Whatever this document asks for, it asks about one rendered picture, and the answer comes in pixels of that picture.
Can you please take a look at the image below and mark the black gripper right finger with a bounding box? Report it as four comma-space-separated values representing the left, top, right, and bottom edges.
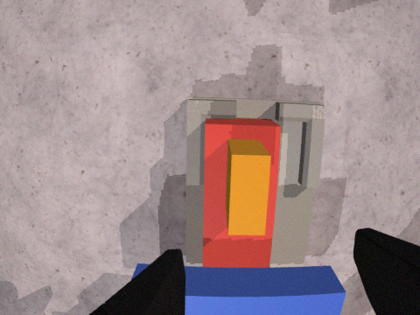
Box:
353, 227, 420, 315

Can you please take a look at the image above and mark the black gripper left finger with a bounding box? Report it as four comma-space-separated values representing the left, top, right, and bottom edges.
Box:
88, 249, 186, 315

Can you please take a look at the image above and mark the orange rectangular block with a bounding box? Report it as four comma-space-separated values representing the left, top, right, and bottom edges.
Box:
225, 139, 270, 235

